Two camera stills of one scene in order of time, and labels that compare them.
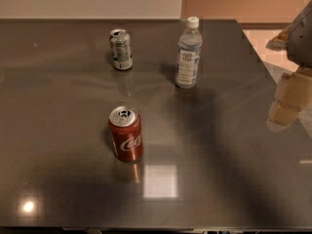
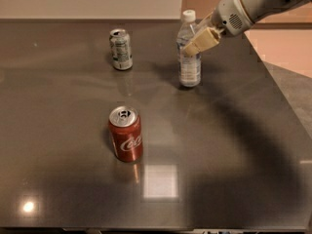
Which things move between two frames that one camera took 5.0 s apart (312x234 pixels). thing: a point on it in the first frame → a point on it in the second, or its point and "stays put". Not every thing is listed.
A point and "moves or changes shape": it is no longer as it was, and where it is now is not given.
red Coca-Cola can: [126, 131] stays put
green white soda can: [121, 48] stays put
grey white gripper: [301, 39] → [228, 17]
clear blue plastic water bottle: [188, 55] moves or changes shape
